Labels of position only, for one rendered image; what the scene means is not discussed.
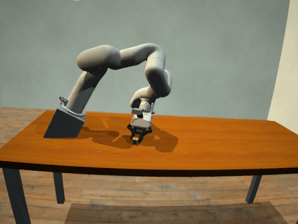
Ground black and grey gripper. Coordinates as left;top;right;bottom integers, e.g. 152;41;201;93
127;109;153;143

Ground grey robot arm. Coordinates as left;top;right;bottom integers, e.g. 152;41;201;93
59;43;172;118

